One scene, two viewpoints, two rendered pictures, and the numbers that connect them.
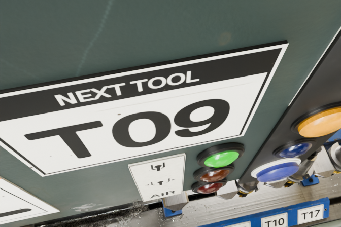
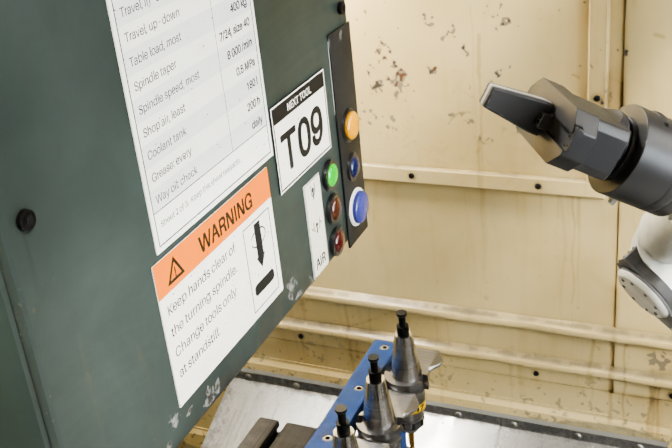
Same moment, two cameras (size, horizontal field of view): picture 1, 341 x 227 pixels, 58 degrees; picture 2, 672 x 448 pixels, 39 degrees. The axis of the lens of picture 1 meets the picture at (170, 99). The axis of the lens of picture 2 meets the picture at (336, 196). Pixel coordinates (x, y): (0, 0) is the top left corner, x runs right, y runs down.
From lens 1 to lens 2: 71 cm
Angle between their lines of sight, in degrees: 51
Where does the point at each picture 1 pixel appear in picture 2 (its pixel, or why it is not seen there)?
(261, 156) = (345, 180)
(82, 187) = (290, 229)
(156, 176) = (314, 209)
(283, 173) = (363, 197)
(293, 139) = (348, 153)
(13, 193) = (271, 227)
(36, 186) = (277, 218)
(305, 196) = not seen: outside the picture
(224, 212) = not seen: outside the picture
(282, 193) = not seen: outside the picture
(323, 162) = (397, 399)
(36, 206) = (276, 265)
